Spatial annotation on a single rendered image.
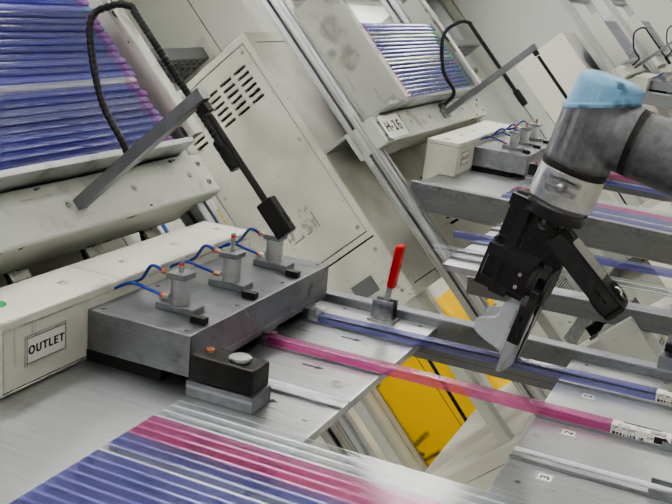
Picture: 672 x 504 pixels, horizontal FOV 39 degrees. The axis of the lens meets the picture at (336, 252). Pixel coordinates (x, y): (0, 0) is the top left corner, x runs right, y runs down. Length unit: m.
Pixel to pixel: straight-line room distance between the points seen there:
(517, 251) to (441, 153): 1.16
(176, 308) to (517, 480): 0.41
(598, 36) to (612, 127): 4.61
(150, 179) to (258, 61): 0.92
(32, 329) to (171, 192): 0.40
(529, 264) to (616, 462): 0.25
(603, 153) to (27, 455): 0.65
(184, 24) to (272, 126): 2.42
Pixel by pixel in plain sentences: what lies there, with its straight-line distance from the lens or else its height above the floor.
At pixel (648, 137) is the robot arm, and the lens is 1.04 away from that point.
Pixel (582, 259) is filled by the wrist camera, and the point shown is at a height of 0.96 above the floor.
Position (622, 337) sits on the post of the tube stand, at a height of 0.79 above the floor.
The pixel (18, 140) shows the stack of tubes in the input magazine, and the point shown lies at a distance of 1.16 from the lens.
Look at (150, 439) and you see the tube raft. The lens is 0.89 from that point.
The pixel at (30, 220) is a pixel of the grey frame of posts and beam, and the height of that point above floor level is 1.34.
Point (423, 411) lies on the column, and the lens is 4.36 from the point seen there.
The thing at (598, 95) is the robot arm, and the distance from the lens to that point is 1.05.
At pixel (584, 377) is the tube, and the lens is 1.14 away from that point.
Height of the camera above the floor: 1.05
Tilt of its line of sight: 4 degrees up
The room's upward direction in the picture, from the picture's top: 33 degrees counter-clockwise
